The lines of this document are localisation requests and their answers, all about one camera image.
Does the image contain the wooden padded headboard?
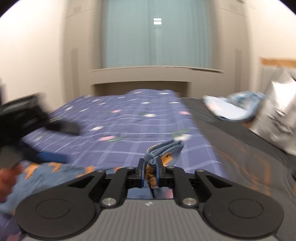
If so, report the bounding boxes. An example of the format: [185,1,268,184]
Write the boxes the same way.
[257,58,295,101]

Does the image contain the person's left hand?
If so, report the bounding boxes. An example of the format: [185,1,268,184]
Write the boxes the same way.
[0,164,22,203]

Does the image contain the dark grey quilted mattress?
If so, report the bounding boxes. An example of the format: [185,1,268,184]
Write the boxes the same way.
[182,98,295,240]

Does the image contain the blue pants orange cars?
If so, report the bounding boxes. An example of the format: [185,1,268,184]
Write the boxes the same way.
[1,140,184,215]

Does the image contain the white plastic shopping bag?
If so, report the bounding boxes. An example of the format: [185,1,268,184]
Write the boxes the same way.
[250,73,295,155]

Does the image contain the purple plaid floral quilt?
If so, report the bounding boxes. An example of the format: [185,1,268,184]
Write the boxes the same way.
[1,89,225,240]

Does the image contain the teal window curtain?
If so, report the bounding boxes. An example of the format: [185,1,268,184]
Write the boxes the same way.
[101,1,214,69]

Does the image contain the light blue crumpled blanket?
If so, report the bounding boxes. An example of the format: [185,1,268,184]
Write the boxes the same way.
[203,91,265,122]

